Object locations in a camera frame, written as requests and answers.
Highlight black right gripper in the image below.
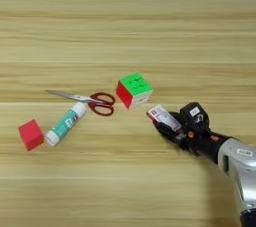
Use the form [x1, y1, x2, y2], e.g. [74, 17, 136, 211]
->
[152, 110, 231, 165]

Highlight small red white card box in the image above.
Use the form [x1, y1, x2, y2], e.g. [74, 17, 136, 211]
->
[145, 104, 183, 133]

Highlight colourful puzzle cube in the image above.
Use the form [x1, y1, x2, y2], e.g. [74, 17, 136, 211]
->
[115, 71, 154, 110]

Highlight white green glue stick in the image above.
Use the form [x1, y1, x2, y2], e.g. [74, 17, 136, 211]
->
[44, 101, 88, 148]

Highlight small red cube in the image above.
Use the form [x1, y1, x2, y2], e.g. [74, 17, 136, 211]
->
[18, 118, 45, 152]

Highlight red handled scissors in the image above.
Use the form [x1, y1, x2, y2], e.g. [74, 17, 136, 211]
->
[45, 89, 117, 117]

